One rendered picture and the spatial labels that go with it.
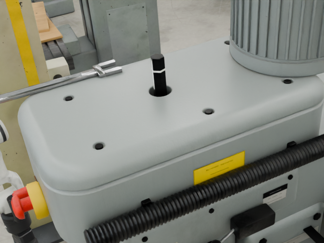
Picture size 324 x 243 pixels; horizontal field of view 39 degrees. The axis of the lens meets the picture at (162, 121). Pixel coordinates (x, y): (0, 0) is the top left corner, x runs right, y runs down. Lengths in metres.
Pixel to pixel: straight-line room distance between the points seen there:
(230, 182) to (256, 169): 0.05
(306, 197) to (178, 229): 0.29
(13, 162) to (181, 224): 2.16
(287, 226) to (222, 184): 0.28
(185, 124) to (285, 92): 0.17
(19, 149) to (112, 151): 2.20
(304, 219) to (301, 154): 0.24
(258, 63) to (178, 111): 0.17
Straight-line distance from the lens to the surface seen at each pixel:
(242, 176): 0.70
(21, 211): 0.76
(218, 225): 0.81
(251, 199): 0.82
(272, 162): 0.73
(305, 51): 0.76
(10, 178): 1.62
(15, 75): 2.58
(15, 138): 2.77
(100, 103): 0.73
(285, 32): 0.74
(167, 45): 5.26
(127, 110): 0.70
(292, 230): 0.96
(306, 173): 0.89
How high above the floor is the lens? 2.27
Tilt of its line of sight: 35 degrees down
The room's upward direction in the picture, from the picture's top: 5 degrees counter-clockwise
